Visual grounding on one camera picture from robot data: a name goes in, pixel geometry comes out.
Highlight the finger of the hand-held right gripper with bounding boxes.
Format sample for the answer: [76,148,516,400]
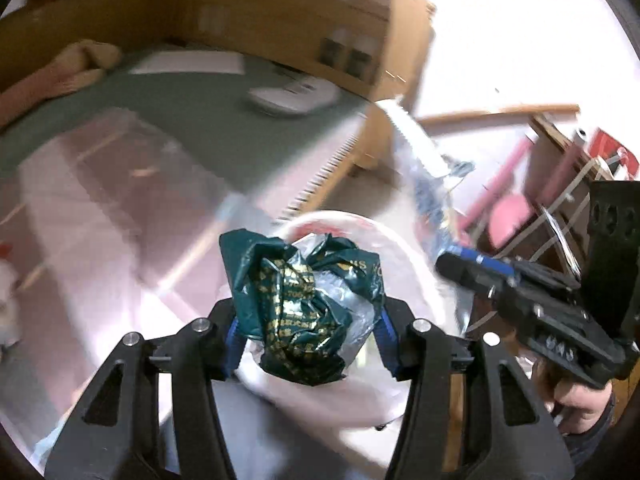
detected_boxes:
[435,252,501,302]
[452,245,522,277]

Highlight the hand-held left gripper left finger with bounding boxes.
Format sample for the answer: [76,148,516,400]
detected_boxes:
[44,297,251,480]

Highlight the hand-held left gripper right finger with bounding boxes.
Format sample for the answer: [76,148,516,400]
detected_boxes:
[377,296,576,480]

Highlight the dark green plastic bag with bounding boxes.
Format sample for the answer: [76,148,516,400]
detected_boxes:
[219,229,386,387]

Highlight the clear blue-print plastic bag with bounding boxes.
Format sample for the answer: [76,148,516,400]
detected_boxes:
[380,100,481,261]

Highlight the person's right forearm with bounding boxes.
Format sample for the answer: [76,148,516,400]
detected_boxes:
[565,407,632,467]

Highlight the person's right hand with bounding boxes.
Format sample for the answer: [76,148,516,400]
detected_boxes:
[532,360,616,436]

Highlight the pink metal chair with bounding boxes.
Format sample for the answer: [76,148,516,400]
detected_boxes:
[460,140,576,251]

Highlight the wooden stick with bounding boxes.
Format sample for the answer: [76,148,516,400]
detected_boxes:
[415,104,581,127]

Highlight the pink grey checked blanket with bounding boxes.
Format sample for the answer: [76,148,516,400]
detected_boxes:
[0,110,301,441]

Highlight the green bed sheet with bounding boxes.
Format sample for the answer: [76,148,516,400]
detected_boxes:
[0,50,371,196]

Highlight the wooden bunk bed frame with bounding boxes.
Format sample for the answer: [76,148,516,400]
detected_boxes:
[0,0,436,226]

